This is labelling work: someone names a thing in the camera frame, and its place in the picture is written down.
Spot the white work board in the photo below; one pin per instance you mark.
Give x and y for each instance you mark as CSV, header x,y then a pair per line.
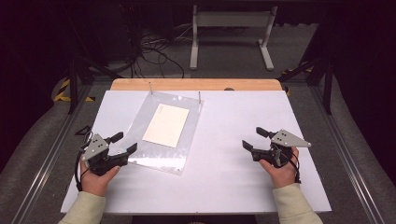
x,y
224,180

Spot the wooden table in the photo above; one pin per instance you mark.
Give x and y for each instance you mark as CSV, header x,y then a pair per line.
x,y
193,84

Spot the white metal stand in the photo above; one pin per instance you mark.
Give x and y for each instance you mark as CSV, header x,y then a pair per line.
x,y
232,19

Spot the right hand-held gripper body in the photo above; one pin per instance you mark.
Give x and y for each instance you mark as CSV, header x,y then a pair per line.
x,y
286,140

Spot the person's left hand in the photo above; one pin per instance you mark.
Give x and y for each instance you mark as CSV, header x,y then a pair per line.
x,y
95,184

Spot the thin metal pin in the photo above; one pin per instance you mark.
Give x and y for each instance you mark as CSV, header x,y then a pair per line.
x,y
150,88
199,97

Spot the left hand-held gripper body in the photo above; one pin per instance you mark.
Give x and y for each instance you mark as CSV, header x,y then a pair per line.
x,y
97,147

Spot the clear plastic bag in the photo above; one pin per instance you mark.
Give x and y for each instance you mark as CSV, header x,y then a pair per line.
x,y
155,157

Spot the dark curtain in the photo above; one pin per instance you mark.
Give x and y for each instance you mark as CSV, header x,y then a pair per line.
x,y
28,77
367,77

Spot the yellow black hazard tape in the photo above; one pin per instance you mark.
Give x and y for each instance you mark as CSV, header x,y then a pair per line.
x,y
63,90
292,71

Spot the aluminium floor rail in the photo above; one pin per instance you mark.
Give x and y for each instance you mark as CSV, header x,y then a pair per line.
x,y
345,161
46,161

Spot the cream paper card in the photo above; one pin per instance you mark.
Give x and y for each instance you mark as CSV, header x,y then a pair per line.
x,y
166,125

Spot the person's right hand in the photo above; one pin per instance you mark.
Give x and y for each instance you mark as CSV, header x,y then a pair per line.
x,y
283,175

